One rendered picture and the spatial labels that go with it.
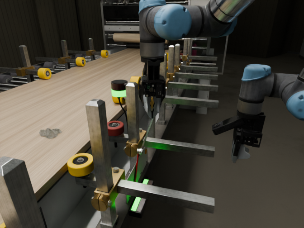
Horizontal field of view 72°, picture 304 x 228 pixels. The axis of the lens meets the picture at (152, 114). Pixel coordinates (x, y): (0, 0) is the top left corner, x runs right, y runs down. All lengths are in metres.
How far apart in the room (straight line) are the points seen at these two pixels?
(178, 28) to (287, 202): 1.78
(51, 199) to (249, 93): 0.73
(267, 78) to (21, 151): 0.83
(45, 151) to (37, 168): 0.09
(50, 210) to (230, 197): 1.43
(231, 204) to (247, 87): 1.29
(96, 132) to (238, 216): 1.44
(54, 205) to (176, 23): 0.69
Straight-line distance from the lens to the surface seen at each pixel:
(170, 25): 0.50
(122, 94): 0.75
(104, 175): 0.62
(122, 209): 0.82
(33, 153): 0.82
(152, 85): 0.63
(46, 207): 0.82
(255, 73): 0.71
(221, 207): 1.83
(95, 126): 0.54
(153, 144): 0.86
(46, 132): 0.92
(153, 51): 0.62
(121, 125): 0.88
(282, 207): 2.01
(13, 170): 0.35
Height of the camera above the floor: 1.31
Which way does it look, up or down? 25 degrees down
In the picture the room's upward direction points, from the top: straight up
